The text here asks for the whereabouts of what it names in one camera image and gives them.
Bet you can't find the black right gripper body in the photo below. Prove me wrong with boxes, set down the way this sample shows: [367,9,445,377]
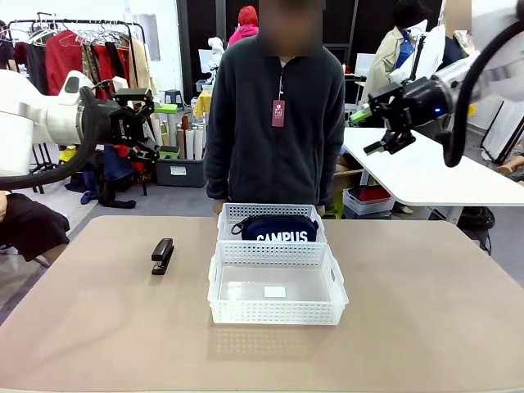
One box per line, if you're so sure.
[384,76,455,132]

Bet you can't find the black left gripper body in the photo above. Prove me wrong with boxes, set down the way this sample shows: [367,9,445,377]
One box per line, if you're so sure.
[96,101,146,148]

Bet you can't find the black stapler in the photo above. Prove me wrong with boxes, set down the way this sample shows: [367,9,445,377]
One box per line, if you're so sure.
[151,237,175,276]

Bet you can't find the navy campus pencil case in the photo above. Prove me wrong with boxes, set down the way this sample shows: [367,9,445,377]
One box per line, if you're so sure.
[230,215,319,243]

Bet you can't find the beige hanging coat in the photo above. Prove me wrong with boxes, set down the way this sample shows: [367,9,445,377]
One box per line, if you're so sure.
[127,36,159,97]

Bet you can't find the mannequin in beige trench coat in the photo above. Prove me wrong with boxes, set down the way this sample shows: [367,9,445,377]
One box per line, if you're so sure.
[359,0,429,107]

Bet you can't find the dark plastic stool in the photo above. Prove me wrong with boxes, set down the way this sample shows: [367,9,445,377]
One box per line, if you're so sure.
[165,88,184,110]

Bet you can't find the white board panel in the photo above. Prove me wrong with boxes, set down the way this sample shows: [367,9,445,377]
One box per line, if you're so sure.
[354,52,388,77]

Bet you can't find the dark clothes pile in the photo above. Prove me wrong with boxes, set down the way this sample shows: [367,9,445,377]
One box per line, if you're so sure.
[65,143,137,210]

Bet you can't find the grey plastic storage bin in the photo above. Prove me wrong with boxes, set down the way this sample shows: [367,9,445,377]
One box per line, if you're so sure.
[155,156,208,188]

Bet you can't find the black tripod pole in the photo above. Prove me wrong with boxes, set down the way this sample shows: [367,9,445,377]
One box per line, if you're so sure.
[409,33,426,83]

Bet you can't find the white hanging coat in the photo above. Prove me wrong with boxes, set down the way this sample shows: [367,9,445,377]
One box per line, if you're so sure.
[388,23,447,85]

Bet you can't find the patterned brown hanging garment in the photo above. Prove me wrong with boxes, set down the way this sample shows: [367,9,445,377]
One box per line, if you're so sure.
[81,43,100,88]

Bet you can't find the mannequin in navy top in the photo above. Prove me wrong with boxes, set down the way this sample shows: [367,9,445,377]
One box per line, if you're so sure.
[441,35,468,69]

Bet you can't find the yellow cloth bundle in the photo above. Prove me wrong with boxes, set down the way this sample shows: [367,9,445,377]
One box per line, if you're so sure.
[192,90,214,120]

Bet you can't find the black metal clothes rack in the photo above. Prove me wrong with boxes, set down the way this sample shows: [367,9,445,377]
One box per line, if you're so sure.
[7,11,147,124]

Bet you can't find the white crate with red cloth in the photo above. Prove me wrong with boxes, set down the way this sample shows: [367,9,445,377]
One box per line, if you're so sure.
[342,184,396,216]

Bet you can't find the red hanging garment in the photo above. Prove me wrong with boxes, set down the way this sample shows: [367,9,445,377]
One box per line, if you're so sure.
[44,30,85,96]

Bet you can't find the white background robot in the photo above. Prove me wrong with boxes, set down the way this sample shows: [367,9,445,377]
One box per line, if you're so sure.
[207,35,224,70]

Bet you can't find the maroon hang tag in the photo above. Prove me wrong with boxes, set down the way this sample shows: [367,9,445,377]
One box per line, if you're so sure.
[272,99,287,128]

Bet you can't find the black hanging garment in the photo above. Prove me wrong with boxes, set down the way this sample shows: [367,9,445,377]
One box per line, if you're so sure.
[25,40,48,96]

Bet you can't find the white perforated plastic basket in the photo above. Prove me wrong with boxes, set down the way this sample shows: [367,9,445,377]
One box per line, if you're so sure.
[207,240,350,327]
[216,201,328,243]

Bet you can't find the person in dark fleece jacket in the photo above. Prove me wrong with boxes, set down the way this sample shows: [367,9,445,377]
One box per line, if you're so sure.
[204,0,347,208]

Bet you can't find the bystander in red hood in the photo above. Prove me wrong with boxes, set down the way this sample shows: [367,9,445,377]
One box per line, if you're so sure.
[227,4,260,47]

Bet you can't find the seated person in dark skirt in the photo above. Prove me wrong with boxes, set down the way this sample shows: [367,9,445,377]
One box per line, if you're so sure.
[0,190,70,264]

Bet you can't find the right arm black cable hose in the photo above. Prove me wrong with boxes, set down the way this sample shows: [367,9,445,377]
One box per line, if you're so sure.
[443,18,524,169]

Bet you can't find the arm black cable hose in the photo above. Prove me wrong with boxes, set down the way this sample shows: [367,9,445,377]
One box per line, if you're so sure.
[443,18,524,169]
[0,84,103,192]

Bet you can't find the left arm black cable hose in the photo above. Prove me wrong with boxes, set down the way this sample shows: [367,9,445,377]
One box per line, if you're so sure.
[0,84,103,192]

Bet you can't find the black cable bundle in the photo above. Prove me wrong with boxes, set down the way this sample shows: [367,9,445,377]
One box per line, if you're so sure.
[457,206,497,249]

